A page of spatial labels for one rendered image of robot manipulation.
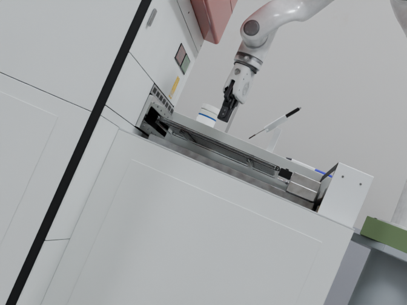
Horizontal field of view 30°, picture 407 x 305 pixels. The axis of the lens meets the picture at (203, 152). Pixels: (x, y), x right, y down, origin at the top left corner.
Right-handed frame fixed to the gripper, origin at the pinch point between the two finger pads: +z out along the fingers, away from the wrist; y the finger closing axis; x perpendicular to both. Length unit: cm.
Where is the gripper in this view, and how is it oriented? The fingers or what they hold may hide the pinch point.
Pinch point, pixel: (225, 114)
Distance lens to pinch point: 225.3
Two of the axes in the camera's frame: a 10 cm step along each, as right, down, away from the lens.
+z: -4.0, 9.1, -0.6
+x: -8.6, -3.6, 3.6
